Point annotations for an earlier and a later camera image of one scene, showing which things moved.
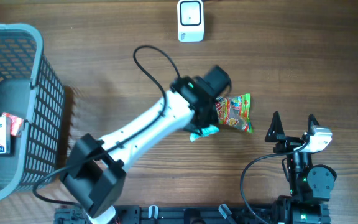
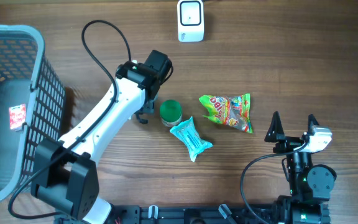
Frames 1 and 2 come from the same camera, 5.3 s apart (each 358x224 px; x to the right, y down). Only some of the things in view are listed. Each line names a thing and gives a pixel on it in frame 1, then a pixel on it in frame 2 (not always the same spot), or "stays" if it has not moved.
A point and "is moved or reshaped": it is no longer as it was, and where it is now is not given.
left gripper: x=213 y=119 → x=149 y=111
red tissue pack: x=17 y=124 is moved or reshaped
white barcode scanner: x=191 y=20 stays
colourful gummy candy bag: x=235 y=111 stays
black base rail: x=210 y=214 stays
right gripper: x=274 y=135 stays
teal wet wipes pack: x=210 y=130 → x=188 y=132
